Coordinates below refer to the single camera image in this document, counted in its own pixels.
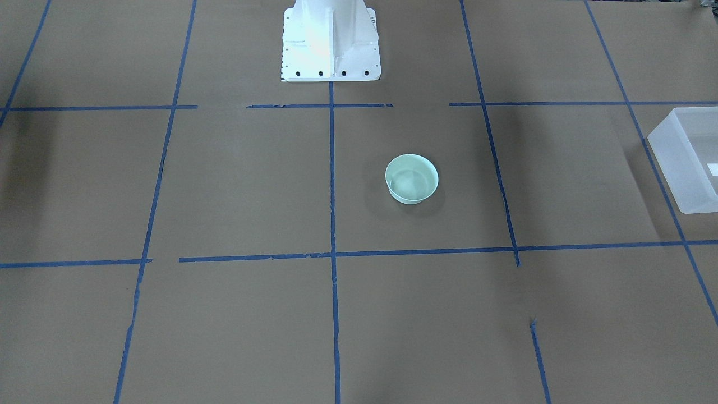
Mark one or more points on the mint green bowl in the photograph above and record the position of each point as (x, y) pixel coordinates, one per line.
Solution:
(411, 178)

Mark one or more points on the translucent white plastic box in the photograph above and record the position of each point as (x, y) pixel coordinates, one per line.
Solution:
(685, 147)

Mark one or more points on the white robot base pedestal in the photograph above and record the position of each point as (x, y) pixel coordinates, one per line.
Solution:
(330, 41)

